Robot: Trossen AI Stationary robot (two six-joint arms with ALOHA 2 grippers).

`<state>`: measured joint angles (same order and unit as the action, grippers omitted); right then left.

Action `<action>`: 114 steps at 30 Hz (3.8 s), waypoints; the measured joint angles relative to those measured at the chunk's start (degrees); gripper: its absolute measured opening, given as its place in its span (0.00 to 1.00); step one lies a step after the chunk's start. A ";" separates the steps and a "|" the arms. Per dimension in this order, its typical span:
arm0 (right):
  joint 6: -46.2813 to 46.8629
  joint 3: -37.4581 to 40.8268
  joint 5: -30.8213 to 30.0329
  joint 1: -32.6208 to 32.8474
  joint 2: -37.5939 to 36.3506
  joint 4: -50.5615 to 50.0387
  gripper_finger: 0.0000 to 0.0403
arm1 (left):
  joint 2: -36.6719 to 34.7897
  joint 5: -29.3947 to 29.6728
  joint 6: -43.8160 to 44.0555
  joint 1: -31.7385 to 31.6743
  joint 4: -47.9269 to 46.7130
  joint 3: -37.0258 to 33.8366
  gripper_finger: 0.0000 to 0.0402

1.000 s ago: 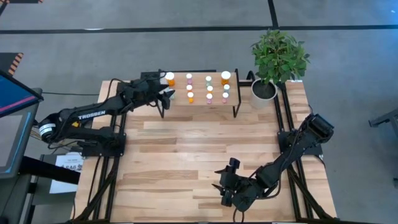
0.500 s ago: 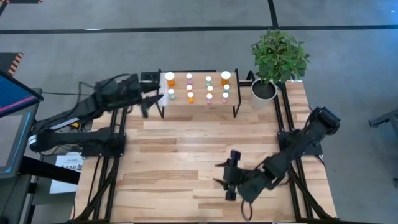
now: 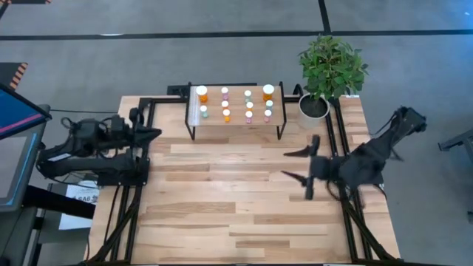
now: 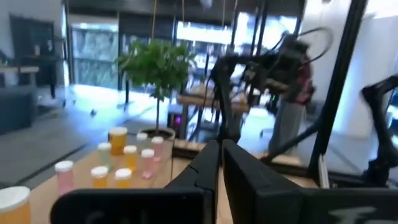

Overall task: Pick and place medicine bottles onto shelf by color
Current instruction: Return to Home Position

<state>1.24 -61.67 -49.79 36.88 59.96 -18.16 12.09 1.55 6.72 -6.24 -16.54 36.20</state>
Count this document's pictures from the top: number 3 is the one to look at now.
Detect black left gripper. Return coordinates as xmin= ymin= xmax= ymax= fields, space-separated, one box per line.
xmin=128 ymin=107 xmax=163 ymax=149

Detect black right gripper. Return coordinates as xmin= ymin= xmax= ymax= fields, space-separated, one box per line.
xmin=280 ymin=134 xmax=336 ymax=200

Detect wide orange capsule bottle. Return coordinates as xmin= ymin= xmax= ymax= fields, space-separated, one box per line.
xmin=195 ymin=84 xmax=209 ymax=103

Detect large orange pill bottle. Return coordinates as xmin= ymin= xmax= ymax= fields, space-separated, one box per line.
xmin=262 ymin=83 xmax=276 ymax=102

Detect wooden shelf black metal legs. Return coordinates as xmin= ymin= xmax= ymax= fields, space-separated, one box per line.
xmin=184 ymin=81 xmax=288 ymax=143

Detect green plant in white pot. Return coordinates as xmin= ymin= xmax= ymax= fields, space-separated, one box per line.
xmin=297 ymin=34 xmax=370 ymax=129

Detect black cart beam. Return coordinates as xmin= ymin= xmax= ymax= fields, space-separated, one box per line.
xmin=21 ymin=184 xmax=96 ymax=219

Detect white paper sheet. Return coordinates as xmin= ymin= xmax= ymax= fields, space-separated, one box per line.
xmin=58 ymin=180 xmax=101 ymax=231

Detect blue screen computer monitor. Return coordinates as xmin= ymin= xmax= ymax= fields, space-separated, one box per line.
xmin=0 ymin=83 xmax=52 ymax=140

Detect grey equipment cart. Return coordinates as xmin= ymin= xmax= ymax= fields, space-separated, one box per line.
xmin=0 ymin=105 xmax=51 ymax=266

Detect hazard striped floor mat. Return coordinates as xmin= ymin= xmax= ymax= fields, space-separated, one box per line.
xmin=0 ymin=61 xmax=29 ymax=92
xmin=0 ymin=0 xmax=52 ymax=5

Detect grey chair base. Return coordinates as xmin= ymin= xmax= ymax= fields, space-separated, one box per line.
xmin=438 ymin=129 xmax=473 ymax=153

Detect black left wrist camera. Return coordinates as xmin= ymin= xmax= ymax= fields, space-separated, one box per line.
xmin=109 ymin=114 xmax=129 ymax=132

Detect black aluminium table frame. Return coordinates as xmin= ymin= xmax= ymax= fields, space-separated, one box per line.
xmin=85 ymin=95 xmax=404 ymax=266

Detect thin black floor cable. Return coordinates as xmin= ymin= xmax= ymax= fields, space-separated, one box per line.
xmin=49 ymin=108 xmax=120 ymax=115

